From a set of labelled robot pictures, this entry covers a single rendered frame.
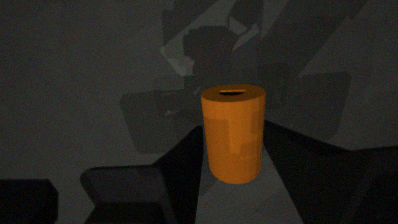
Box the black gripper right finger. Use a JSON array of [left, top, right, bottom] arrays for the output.
[[263, 120, 398, 224]]

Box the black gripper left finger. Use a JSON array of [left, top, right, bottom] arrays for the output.
[[80, 126, 204, 224]]

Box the orange knob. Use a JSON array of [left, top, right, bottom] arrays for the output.
[[201, 84, 265, 184]]

